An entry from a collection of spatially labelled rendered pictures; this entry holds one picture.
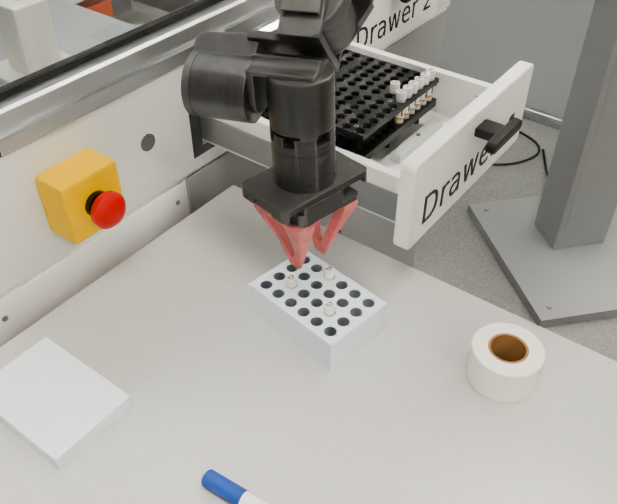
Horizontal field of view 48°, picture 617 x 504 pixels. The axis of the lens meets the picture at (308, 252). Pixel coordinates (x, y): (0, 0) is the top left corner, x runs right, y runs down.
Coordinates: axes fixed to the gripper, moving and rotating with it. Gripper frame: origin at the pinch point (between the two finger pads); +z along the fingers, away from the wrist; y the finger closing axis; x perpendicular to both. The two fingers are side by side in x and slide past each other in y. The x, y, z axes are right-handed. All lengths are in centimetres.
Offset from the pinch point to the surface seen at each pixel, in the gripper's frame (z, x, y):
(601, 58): 27, -31, -116
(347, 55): -4.6, -23.0, -27.3
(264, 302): 6.6, -2.9, 3.8
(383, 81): -4.4, -14.6, -25.5
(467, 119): -6.8, 1.3, -22.0
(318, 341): 6.6, 5.1, 3.3
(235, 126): -2.4, -21.6, -7.2
